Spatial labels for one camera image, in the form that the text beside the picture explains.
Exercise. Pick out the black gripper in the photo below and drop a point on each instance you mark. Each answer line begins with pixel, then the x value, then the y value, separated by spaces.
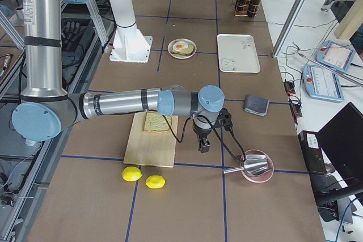
pixel 202 134

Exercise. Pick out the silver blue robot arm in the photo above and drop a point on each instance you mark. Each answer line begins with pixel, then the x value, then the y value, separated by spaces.
pixel 46 108

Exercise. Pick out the cream bear tray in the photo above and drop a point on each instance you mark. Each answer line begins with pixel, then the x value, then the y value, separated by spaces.
pixel 237 54

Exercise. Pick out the wooden cutting board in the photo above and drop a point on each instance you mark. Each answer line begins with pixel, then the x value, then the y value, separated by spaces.
pixel 150 148

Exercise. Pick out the metal scoop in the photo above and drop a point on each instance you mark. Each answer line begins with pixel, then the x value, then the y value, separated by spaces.
pixel 254 165

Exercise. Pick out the grey folded cloth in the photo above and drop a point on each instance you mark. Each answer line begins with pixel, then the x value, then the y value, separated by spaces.
pixel 256 105

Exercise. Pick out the pink bowl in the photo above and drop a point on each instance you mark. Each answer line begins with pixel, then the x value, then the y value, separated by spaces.
pixel 264 177

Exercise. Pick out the whole yellow lemon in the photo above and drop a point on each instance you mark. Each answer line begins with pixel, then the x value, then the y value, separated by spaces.
pixel 131 174

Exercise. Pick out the white round plate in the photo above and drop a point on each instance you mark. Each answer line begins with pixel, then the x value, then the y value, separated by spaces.
pixel 169 48

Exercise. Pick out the black power strip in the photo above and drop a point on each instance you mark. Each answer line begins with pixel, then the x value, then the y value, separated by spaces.
pixel 294 101

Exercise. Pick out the fried egg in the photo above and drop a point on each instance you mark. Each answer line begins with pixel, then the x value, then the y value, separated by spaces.
pixel 179 46

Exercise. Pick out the black box device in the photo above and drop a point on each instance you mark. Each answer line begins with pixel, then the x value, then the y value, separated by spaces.
pixel 312 153

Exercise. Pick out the near blue teach pendant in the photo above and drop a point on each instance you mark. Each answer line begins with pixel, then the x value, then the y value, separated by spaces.
pixel 322 84

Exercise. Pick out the blue teach pendant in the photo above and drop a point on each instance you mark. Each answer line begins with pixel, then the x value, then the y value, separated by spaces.
pixel 322 84
pixel 335 55

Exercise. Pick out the black laptop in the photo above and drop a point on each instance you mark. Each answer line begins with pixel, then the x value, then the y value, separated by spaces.
pixel 341 141

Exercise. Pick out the far blue teach pendant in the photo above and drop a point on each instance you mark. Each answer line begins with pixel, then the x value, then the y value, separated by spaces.
pixel 335 55

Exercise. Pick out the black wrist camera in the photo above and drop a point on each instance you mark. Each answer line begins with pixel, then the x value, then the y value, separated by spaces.
pixel 224 120

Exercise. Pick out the white camera stand post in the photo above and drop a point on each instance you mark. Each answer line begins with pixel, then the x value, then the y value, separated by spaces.
pixel 129 44

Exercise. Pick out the copper wire bottle rack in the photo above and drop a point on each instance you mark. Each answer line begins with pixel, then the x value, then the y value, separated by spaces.
pixel 246 8

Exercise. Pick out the aluminium frame post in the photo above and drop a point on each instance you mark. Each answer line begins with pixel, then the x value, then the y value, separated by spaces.
pixel 289 23

